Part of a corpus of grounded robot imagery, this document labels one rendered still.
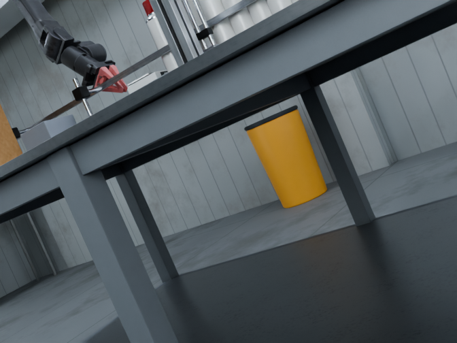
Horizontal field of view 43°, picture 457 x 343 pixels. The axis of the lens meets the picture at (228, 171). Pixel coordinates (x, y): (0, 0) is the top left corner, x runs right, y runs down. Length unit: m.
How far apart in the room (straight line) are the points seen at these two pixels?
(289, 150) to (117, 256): 3.50
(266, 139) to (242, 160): 0.97
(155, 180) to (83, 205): 5.09
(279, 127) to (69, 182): 3.48
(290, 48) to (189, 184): 5.12
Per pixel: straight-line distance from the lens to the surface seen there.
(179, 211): 6.11
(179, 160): 5.89
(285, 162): 4.52
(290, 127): 4.53
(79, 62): 1.61
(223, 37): 1.34
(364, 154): 4.77
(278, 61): 0.84
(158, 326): 1.14
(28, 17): 1.77
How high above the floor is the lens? 0.70
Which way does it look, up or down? 3 degrees down
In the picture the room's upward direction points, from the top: 24 degrees counter-clockwise
